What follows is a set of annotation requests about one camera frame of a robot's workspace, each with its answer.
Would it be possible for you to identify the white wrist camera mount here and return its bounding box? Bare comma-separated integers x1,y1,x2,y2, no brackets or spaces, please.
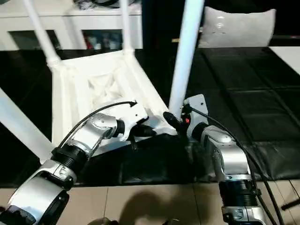
182,93,210,139
116,104,150,142

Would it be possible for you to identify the dark robot foot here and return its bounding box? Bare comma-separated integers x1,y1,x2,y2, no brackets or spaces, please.
163,218,184,225
90,217,120,225

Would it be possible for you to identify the black box with gold label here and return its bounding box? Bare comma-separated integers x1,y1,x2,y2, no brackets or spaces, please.
141,0,207,50

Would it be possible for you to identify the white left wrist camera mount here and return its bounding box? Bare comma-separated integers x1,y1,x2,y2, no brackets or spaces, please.
116,104,150,142

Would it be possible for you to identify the dark round device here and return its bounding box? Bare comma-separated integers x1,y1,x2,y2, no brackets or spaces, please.
90,0,120,6

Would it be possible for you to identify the white flat board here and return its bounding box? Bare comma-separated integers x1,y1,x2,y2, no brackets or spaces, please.
268,45,300,73

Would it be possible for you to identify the grey cushion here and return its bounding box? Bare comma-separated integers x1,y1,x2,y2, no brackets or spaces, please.
197,6,278,49

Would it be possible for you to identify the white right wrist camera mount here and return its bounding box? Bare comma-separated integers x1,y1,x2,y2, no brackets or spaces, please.
182,93,210,139

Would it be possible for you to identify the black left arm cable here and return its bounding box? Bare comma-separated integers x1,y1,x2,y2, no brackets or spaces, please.
55,100,138,151

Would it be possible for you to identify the white plastic table top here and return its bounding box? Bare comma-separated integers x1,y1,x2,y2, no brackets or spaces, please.
46,48,179,160

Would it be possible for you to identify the white glass-door cabinet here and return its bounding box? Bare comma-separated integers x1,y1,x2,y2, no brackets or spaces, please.
0,0,144,52

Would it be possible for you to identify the dark robot left foot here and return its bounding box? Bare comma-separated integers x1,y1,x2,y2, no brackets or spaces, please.
90,217,120,225

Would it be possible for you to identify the dark robot right foot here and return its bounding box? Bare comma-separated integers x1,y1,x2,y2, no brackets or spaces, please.
163,218,184,225

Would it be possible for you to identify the black work mat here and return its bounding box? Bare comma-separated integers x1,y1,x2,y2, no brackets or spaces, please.
0,46,300,188

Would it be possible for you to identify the thin black floor cable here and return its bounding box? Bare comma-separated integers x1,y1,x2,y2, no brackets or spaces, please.
289,179,300,203

